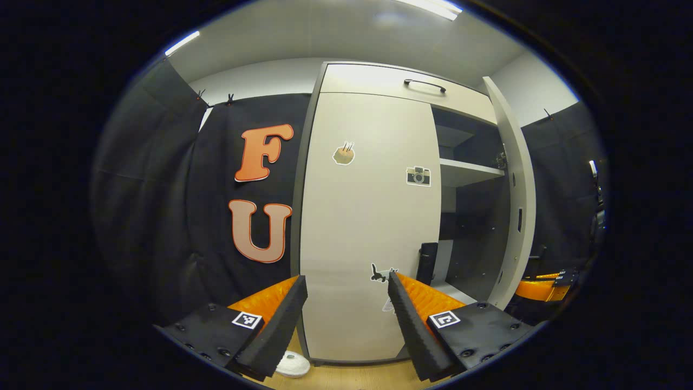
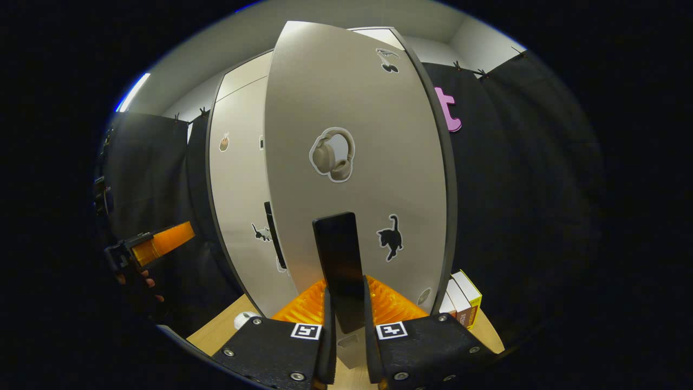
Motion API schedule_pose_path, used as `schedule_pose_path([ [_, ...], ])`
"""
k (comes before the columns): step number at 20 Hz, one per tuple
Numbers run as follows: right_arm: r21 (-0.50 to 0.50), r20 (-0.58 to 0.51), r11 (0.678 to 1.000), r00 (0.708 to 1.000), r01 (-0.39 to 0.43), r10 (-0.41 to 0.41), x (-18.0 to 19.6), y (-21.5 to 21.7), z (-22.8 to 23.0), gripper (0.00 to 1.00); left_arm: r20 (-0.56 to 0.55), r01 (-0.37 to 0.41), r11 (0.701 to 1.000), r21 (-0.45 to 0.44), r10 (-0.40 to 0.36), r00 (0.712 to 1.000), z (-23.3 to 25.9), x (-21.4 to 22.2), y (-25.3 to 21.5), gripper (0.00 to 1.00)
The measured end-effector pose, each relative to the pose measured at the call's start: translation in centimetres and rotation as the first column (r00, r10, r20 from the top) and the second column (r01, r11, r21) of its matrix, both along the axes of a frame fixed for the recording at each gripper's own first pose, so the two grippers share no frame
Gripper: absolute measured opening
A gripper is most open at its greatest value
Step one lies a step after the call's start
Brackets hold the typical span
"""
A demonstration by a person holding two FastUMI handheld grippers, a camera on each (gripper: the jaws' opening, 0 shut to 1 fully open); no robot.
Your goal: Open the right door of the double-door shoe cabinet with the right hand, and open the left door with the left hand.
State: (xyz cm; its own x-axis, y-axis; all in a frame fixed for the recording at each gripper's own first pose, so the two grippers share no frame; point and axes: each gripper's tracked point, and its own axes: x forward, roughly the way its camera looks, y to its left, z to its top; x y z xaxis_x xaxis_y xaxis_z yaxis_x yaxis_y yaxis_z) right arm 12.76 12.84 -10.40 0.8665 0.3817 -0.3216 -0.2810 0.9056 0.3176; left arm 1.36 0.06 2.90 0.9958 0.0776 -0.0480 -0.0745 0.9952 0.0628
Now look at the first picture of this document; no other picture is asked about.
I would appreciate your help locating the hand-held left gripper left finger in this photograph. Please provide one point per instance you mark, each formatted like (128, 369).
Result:
(281, 330)

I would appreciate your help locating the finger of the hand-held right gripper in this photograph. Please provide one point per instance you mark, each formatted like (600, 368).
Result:
(541, 290)

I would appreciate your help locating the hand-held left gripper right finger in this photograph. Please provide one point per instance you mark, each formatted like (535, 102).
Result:
(411, 330)

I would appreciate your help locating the cabinet door with camera sticker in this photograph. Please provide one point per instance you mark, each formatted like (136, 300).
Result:
(357, 216)

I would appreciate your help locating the beige double-door shoe cabinet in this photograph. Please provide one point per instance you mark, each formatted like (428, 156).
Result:
(368, 78)

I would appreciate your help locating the white cabinet shelf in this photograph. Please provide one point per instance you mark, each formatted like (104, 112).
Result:
(457, 293)
(468, 172)

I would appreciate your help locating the white slipper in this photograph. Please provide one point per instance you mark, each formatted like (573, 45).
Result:
(295, 364)

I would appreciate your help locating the rectangular ceiling light panel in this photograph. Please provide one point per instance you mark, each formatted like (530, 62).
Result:
(433, 7)

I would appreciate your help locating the narrow ceiling light strip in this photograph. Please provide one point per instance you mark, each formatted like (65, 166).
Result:
(182, 42)

